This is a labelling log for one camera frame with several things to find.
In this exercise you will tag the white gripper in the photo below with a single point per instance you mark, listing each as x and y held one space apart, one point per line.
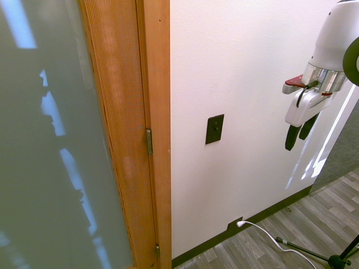
305 106

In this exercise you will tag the dark baseboard strip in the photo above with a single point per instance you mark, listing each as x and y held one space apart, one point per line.
252 221

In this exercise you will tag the white power plug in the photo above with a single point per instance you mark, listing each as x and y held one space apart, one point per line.
240 224

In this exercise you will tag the black tripod stand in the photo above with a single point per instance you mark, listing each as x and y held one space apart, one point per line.
333 259

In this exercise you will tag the large metal door hinge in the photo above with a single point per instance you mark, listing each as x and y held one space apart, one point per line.
149 141

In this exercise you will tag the small metal door hinge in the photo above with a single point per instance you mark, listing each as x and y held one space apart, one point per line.
158 250

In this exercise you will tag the wooden door frosted glass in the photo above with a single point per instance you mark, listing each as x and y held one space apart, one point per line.
56 140

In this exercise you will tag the grey wrist camera red mount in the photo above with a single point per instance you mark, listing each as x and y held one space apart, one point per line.
291 85

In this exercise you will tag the dark light switch plate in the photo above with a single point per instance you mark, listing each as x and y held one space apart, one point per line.
210 131

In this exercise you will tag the dark wall outlet plate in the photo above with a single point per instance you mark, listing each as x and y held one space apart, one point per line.
232 226

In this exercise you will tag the wooden door frame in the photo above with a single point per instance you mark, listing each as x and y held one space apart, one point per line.
161 112

